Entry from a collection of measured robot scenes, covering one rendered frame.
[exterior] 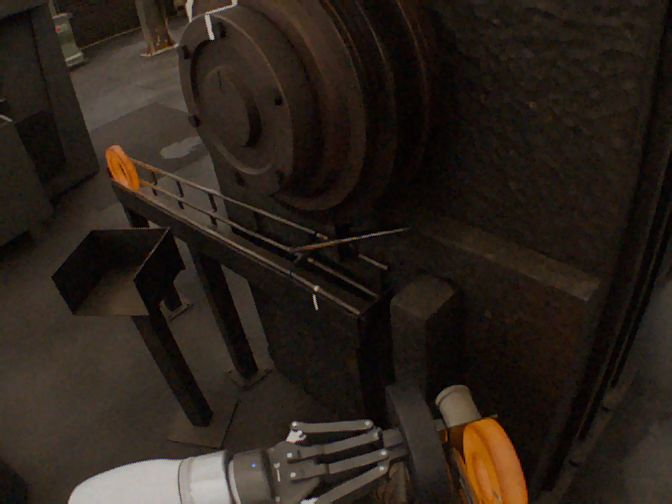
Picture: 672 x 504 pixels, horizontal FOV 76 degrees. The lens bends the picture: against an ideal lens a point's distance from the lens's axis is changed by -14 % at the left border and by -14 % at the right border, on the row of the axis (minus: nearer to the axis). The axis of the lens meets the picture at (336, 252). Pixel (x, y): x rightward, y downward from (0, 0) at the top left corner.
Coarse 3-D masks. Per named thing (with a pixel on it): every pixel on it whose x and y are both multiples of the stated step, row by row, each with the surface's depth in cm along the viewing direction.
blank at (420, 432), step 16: (400, 384) 54; (416, 384) 53; (400, 400) 51; (416, 400) 50; (400, 416) 49; (416, 416) 49; (400, 432) 52; (416, 432) 48; (432, 432) 47; (416, 448) 47; (432, 448) 47; (416, 464) 46; (432, 464) 46; (416, 480) 48; (432, 480) 46; (448, 480) 47; (416, 496) 53; (432, 496) 47; (448, 496) 47
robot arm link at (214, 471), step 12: (204, 456) 52; (216, 456) 51; (228, 456) 52; (180, 468) 50; (192, 468) 50; (204, 468) 50; (216, 468) 49; (228, 468) 51; (180, 480) 49; (192, 480) 49; (204, 480) 48; (216, 480) 48; (228, 480) 49; (192, 492) 48; (204, 492) 48; (216, 492) 48; (228, 492) 48
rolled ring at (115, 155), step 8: (112, 152) 162; (120, 152) 161; (112, 160) 169; (120, 160) 160; (128, 160) 161; (112, 168) 171; (120, 168) 173; (128, 168) 161; (120, 176) 173; (128, 176) 162; (136, 176) 164; (128, 184) 166; (136, 184) 166
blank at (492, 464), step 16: (464, 432) 67; (480, 432) 60; (496, 432) 59; (464, 448) 68; (480, 448) 60; (496, 448) 57; (512, 448) 57; (480, 464) 65; (496, 464) 55; (512, 464) 55; (480, 480) 64; (496, 480) 55; (512, 480) 54; (480, 496) 64; (496, 496) 56; (512, 496) 54
